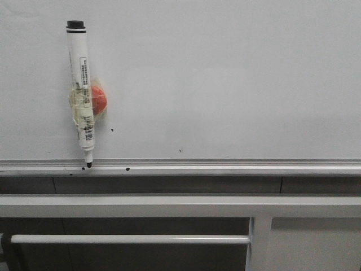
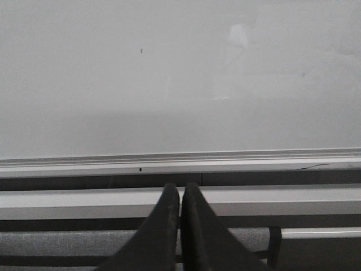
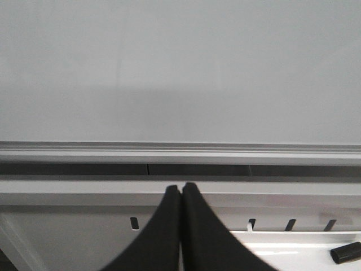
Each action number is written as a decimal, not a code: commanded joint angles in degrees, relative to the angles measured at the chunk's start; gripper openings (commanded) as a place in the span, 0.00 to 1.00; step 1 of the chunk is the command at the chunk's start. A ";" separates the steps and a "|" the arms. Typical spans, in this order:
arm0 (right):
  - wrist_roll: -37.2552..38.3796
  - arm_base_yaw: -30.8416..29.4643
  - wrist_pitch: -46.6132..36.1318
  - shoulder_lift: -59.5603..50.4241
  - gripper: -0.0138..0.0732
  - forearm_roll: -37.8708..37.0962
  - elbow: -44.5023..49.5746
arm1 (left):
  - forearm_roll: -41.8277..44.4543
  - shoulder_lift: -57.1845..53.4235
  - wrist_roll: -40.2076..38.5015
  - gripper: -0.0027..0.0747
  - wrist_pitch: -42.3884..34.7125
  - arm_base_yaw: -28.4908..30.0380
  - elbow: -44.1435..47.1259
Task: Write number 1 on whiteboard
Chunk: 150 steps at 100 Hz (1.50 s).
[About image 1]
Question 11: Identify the red round magnet taped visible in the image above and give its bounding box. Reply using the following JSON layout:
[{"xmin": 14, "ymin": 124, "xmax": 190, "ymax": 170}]
[{"xmin": 91, "ymin": 85, "xmax": 108, "ymax": 116}]

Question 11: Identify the aluminium whiteboard marker tray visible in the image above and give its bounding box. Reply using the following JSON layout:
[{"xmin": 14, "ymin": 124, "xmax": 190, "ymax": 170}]
[{"xmin": 1, "ymin": 158, "xmax": 360, "ymax": 177}]

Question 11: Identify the black caster wheel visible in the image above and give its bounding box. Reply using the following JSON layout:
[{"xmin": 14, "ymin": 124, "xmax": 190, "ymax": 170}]
[{"xmin": 1, "ymin": 234, "xmax": 19, "ymax": 271}]

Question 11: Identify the white whiteboard marker black cap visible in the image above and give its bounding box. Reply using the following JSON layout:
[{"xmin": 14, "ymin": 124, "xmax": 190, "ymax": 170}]
[{"xmin": 66, "ymin": 20, "xmax": 95, "ymax": 168}]

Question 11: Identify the white horizontal stand rod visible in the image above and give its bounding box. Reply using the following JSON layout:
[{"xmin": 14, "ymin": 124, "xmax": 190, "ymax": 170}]
[{"xmin": 10, "ymin": 234, "xmax": 251, "ymax": 244}]

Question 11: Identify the white metal stand frame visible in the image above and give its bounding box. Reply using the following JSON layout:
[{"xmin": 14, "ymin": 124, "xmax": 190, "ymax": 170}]
[{"xmin": 1, "ymin": 195, "xmax": 360, "ymax": 270}]

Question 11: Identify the white whiteboard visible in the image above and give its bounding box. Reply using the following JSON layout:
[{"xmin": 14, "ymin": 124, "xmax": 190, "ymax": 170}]
[{"xmin": 1, "ymin": 1, "xmax": 360, "ymax": 160}]

